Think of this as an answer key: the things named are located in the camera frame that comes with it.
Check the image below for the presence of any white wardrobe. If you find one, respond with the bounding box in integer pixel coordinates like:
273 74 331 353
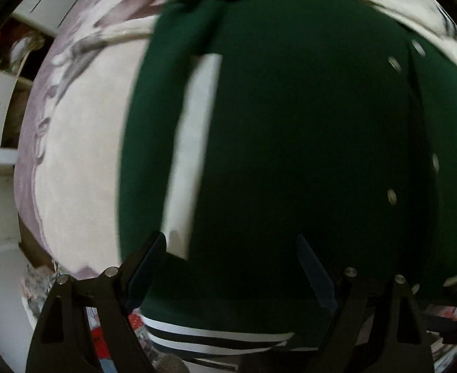
11 0 101 36

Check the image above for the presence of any green jacket with striped ribbing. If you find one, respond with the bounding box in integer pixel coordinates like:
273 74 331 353
117 0 457 362

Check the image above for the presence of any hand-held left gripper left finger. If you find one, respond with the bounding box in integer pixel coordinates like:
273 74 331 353
25 231 167 373

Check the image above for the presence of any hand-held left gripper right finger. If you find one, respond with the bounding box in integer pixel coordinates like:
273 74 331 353
295 233 436 373

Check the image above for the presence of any red patterned cloth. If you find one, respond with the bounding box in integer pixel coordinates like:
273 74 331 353
86 307 145 362

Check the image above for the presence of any cream floral blanket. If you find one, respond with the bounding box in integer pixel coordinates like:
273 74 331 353
14 0 457 282

